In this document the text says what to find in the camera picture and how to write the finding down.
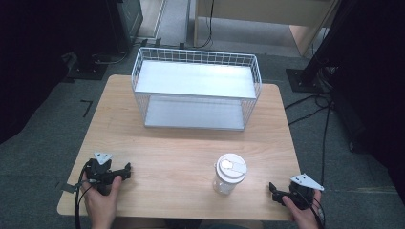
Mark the person's right hand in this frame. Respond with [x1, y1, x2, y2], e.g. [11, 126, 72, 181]
[281, 189, 323, 229]

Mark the left hand-held gripper cable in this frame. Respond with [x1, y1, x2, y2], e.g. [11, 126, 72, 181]
[73, 161, 97, 229]

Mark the right hand-held gripper cable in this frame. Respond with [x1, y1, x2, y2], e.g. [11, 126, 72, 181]
[297, 190, 327, 229]

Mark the black hanging cable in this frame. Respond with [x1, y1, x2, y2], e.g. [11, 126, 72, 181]
[194, 0, 215, 50]

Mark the clear cup with white lid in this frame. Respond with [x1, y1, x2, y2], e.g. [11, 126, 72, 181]
[212, 153, 248, 196]

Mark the black floor cable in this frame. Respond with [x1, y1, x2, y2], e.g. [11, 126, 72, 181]
[284, 91, 334, 187]

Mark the hand-held gripper cable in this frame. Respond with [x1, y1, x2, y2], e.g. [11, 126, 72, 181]
[73, 161, 97, 229]
[297, 190, 327, 229]

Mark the person's left hand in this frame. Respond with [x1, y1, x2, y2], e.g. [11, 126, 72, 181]
[80, 175, 123, 229]

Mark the dark curtain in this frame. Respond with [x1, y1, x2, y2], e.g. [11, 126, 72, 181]
[313, 0, 405, 206]
[0, 0, 111, 146]

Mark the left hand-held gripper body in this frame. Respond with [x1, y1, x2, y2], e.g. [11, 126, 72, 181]
[83, 151, 126, 196]

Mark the white wire shelf rack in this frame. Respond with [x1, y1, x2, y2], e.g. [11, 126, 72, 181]
[130, 46, 264, 133]

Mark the black metal stand base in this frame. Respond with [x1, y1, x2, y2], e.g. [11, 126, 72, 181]
[285, 68, 332, 94]
[61, 51, 110, 81]

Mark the black cabinet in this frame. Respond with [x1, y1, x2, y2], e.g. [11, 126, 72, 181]
[105, 0, 144, 54]

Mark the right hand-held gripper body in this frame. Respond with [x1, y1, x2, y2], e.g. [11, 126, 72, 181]
[279, 173, 326, 211]

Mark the light wooden desk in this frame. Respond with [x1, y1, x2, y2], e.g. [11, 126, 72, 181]
[193, 0, 339, 57]

